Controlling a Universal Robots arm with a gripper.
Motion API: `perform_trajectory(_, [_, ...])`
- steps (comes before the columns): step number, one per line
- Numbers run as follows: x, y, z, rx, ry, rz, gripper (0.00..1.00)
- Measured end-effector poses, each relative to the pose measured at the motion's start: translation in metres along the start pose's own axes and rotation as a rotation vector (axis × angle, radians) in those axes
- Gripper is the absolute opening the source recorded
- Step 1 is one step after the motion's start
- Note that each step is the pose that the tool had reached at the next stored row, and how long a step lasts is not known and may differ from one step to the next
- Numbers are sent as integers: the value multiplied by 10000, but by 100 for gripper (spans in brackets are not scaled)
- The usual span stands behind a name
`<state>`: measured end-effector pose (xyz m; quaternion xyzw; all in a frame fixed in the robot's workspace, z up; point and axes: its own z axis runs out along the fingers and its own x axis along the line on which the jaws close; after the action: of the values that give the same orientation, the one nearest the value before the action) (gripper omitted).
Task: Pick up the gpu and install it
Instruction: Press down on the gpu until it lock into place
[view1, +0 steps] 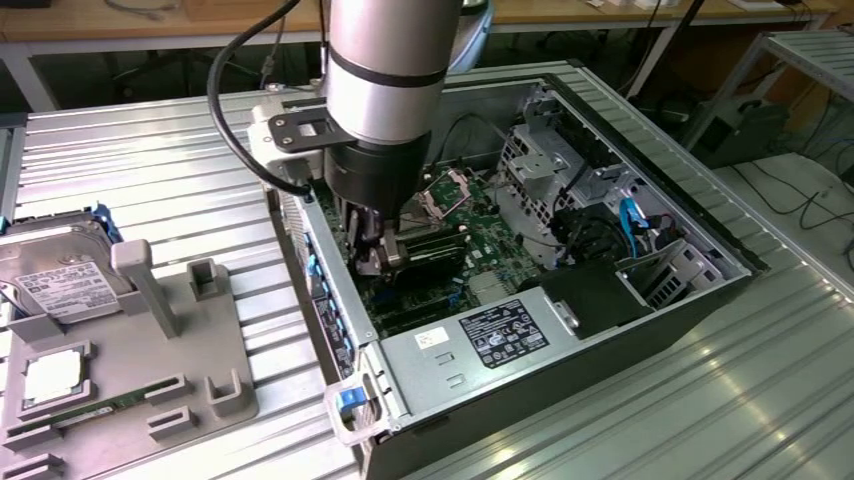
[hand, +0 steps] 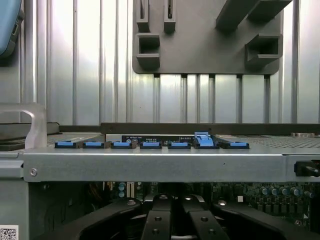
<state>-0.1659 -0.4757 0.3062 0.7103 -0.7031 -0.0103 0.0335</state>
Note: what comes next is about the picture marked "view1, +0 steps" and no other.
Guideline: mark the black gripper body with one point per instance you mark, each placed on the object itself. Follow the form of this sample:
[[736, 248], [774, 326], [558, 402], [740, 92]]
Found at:
[[374, 175]]

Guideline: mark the graphics card with metal bracket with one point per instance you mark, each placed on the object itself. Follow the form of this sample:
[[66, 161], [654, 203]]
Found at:
[[434, 260]]

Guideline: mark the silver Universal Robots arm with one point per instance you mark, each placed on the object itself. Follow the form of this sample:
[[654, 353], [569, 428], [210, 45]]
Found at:
[[387, 75]]

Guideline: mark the CPU socket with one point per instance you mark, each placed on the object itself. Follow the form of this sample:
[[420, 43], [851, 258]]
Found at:
[[421, 217]]

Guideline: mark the metal socket cover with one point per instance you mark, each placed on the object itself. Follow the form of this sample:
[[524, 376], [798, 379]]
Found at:
[[450, 192]]

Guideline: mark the green motherboard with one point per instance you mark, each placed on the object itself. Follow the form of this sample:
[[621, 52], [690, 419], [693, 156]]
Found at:
[[494, 240]]

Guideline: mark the silver chipset heatsink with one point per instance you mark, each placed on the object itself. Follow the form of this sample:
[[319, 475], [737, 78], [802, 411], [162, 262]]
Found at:
[[493, 289]]

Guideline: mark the silver perforated drive cage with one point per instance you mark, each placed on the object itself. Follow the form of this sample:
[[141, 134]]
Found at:
[[534, 167]]

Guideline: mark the silver power supply unit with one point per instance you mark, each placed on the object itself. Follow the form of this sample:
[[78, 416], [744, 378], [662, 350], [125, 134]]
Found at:
[[434, 370]]

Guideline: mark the blue case latch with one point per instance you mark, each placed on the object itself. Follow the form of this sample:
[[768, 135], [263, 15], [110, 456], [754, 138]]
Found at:
[[353, 400]]

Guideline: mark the black plastic fan shroud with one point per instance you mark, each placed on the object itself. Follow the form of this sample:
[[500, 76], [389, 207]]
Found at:
[[588, 300]]

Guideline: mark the blue disk carrier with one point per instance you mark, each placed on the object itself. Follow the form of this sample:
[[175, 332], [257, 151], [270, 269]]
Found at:
[[107, 225]]

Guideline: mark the open black PC case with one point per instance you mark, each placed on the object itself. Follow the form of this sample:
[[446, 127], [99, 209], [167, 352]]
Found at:
[[601, 360]]

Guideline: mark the grey parts rack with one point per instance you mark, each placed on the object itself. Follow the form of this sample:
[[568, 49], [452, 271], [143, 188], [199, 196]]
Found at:
[[134, 365]]

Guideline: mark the silver disk bay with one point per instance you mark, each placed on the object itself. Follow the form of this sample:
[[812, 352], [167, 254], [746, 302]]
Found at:
[[668, 280]]

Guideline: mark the wooden desk with white legs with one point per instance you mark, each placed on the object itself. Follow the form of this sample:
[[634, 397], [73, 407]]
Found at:
[[134, 30]]

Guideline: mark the silver hard disk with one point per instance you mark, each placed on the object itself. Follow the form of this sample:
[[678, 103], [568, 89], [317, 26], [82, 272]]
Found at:
[[47, 290]]

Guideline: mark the green RAM stick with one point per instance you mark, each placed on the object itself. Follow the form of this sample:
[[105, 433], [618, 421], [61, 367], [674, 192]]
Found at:
[[101, 412]]

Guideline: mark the silver CPU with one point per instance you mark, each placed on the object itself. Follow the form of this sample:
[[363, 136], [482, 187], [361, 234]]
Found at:
[[54, 375]]

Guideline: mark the black box on floor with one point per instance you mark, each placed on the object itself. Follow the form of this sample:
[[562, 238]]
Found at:
[[748, 135]]

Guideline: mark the metal slat shelf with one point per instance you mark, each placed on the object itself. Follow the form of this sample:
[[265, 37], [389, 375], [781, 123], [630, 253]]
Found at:
[[814, 50]]

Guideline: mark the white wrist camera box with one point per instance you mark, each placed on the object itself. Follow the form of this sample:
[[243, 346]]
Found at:
[[287, 167]]

